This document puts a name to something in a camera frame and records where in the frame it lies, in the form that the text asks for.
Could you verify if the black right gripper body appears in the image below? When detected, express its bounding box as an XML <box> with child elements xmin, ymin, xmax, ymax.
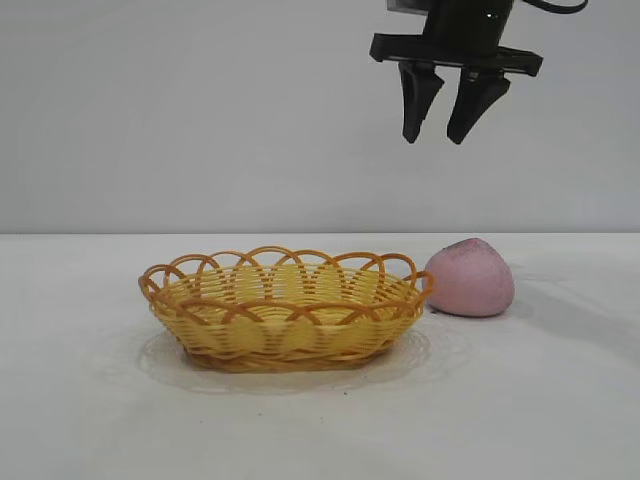
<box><xmin>369</xmin><ymin>0</ymin><xmax>545</xmax><ymax>80</ymax></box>

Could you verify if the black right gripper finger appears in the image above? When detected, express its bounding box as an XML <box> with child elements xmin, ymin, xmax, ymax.
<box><xmin>398</xmin><ymin>61</ymin><xmax>446</xmax><ymax>145</ymax></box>
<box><xmin>445</xmin><ymin>66</ymin><xmax>513</xmax><ymax>147</ymax></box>

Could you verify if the pink peach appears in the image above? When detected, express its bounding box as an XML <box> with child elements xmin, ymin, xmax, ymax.
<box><xmin>422</xmin><ymin>238</ymin><xmax>516</xmax><ymax>319</ymax></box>

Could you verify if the yellow woven plastic basket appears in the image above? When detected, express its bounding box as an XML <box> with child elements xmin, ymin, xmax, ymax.
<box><xmin>137</xmin><ymin>244</ymin><xmax>437</xmax><ymax>376</ymax></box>

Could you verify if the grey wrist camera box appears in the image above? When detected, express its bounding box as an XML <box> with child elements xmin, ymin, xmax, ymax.
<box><xmin>384</xmin><ymin>0</ymin><xmax>432</xmax><ymax>14</ymax></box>

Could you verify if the black cable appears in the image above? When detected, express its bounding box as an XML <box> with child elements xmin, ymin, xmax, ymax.
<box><xmin>524</xmin><ymin>0</ymin><xmax>589</xmax><ymax>15</ymax></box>

